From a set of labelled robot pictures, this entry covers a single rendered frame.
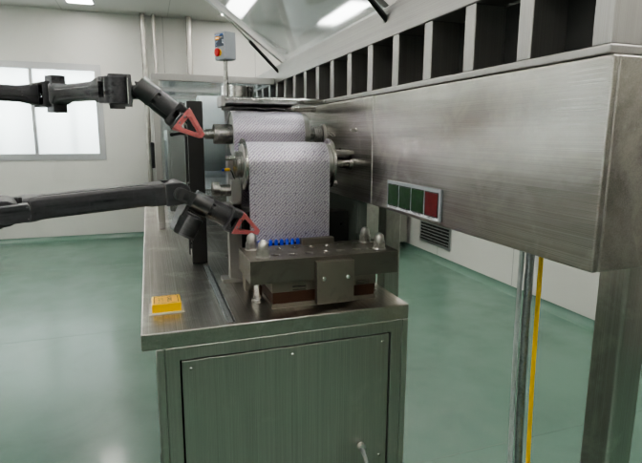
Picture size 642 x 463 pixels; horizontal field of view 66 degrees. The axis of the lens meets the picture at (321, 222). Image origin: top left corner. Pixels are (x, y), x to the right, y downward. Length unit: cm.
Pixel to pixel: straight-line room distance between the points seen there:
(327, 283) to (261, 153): 41
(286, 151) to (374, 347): 58
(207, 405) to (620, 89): 103
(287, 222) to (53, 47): 587
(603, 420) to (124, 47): 658
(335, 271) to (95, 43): 604
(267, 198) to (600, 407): 91
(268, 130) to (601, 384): 114
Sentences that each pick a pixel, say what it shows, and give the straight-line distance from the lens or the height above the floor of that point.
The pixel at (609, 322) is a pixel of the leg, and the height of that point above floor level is 101.
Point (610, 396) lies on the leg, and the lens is 105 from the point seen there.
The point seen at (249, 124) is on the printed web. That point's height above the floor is 137.
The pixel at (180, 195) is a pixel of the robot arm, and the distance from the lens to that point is 130.
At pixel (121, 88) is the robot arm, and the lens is 139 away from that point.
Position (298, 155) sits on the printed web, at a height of 128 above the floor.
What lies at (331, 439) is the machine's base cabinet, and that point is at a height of 55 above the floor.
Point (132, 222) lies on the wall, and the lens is 701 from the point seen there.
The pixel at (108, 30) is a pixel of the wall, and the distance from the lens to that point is 704.
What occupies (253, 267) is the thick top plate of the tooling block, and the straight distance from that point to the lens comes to 122.
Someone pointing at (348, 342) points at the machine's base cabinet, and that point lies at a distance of 130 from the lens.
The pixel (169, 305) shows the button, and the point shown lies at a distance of 129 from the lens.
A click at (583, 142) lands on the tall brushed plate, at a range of 80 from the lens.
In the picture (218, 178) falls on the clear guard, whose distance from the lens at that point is 242.
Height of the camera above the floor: 133
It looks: 10 degrees down
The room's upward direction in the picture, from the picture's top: straight up
